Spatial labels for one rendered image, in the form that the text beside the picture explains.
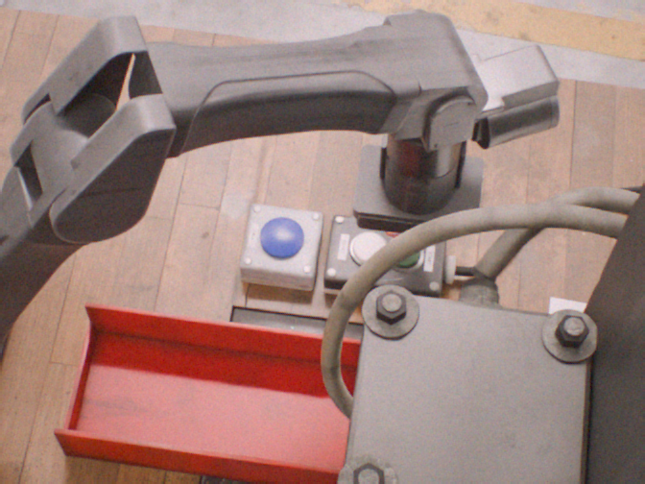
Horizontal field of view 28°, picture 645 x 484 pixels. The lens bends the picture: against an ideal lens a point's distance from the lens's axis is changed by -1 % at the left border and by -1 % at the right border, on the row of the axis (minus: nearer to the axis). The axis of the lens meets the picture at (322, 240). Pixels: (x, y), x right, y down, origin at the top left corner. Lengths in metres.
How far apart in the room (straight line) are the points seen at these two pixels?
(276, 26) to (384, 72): 1.60
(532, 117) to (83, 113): 0.34
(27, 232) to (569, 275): 0.54
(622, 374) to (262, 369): 0.72
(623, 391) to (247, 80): 0.44
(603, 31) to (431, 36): 1.63
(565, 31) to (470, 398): 2.04
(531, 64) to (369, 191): 0.18
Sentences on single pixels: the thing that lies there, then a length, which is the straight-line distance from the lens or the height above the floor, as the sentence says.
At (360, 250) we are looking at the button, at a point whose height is 0.94.
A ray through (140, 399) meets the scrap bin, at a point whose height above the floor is 0.90.
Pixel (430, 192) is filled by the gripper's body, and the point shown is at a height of 1.09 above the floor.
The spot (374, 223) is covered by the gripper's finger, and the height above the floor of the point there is 1.04.
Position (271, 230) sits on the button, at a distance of 1.17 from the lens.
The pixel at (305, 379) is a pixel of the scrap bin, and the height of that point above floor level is 0.91.
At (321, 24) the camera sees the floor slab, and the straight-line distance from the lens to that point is 2.47.
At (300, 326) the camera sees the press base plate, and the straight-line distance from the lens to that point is 1.17.
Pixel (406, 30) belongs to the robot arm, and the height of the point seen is 1.25.
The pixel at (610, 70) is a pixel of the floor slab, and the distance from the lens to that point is 2.48.
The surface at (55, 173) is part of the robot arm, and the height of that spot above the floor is 1.26.
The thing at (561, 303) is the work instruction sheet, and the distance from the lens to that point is 1.20.
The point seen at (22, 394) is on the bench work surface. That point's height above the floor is 0.90.
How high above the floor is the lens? 1.97
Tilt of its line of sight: 62 degrees down
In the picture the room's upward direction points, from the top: 2 degrees clockwise
